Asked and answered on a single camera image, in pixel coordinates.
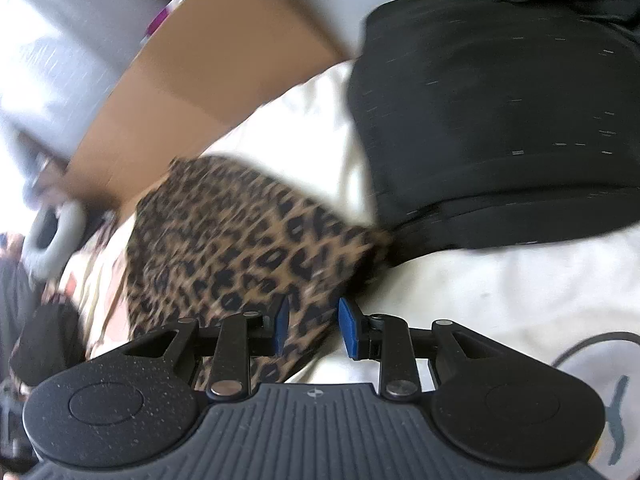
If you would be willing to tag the leopard print skirt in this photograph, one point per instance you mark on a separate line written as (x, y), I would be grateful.
(225, 260)

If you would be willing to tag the white printed bed sheet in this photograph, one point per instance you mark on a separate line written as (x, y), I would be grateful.
(500, 300)

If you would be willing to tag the grey neck pillow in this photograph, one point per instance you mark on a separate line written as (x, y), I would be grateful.
(45, 262)

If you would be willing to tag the purple packet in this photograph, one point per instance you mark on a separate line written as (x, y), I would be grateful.
(162, 12)

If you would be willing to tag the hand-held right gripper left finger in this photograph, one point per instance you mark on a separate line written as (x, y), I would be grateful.
(281, 325)

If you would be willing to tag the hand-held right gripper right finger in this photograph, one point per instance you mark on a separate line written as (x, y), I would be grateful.
(348, 327)

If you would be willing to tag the folded black garment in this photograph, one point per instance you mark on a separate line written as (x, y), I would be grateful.
(500, 110)

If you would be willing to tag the grey plastic-wrapped mattress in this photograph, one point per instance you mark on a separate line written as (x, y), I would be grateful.
(60, 60)

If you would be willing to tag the folded cardboard sheet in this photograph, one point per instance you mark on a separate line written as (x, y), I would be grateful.
(200, 70)

